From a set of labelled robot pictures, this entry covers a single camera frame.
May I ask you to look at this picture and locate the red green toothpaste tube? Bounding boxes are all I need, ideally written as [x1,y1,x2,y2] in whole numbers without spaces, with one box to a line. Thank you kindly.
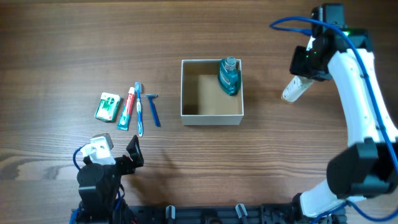
[117,87,135,131]

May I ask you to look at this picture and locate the white patterned lotion tube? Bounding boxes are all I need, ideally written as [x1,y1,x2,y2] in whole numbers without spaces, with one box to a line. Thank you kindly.
[281,75,314,103]

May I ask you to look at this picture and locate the blue disposable razor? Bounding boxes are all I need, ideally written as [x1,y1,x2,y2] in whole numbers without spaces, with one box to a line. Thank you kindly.
[145,94,160,127]

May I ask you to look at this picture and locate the green white soap box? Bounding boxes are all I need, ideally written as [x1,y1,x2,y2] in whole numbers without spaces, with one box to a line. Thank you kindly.
[94,92,121,123]

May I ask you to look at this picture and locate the blue white toothbrush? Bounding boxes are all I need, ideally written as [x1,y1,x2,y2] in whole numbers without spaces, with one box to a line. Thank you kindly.
[134,82,144,137]

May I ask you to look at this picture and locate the blue mouthwash bottle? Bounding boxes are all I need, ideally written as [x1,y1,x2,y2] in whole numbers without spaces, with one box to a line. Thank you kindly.
[218,57,241,96]

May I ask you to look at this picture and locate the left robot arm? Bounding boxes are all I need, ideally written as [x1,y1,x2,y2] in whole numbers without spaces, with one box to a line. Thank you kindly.
[70,133,144,223]

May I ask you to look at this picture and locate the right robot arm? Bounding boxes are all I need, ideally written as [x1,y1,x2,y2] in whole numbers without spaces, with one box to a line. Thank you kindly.
[282,3,397,222]

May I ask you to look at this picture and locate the white cardboard box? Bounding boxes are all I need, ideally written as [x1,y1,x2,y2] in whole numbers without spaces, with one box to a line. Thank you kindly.
[180,59,244,126]

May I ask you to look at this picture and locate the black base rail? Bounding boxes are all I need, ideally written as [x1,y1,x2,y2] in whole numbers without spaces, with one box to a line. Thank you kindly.
[129,204,295,224]

